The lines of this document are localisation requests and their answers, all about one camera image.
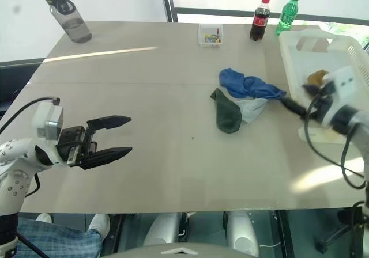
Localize cola bottle red cap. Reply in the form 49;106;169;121
249;0;272;42

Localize grey robot torso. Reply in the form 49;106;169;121
100;242;257;258

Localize yellow sock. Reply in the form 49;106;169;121
306;70;329;86

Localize silver robot left leg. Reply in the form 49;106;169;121
142;211;188;246

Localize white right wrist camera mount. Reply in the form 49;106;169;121
319;65;367;126

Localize silver robot right leg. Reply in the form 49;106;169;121
224;210;260;257

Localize blue plaid trousers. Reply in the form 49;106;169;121
16;216;103;258

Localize light blue cloth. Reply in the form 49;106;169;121
233;96;270;124

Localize black low cabinet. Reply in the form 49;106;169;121
0;58;47;123

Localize small clear plastic box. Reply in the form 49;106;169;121
197;23;224;48

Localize white plastic basket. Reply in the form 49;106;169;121
278;29;369;105

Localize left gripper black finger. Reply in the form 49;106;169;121
86;115;133;134
77;146;133;171

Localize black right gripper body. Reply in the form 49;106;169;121
305;82;337;118

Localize white basket stand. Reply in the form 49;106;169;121
298;125;351;143

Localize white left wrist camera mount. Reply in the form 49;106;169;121
31;101;65;166

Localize blue sock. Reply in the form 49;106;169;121
218;67;248;97
243;75;288;101

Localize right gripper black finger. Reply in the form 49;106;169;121
301;84;321;97
280;96;308;118

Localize black table leg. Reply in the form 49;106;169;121
273;210;296;258

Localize silver robot leg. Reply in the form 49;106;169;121
142;211;188;246
224;210;260;257

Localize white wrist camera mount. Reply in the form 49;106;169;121
31;101;65;166
319;65;367;126

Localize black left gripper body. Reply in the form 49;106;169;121
56;125;97;166

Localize green soda bottle yellow cap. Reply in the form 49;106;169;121
274;0;301;36

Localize dark green sock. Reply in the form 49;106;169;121
209;87;243;134

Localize grey water bottle black cap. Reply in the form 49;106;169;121
39;0;93;44

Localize black window frame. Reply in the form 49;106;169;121
159;0;369;27

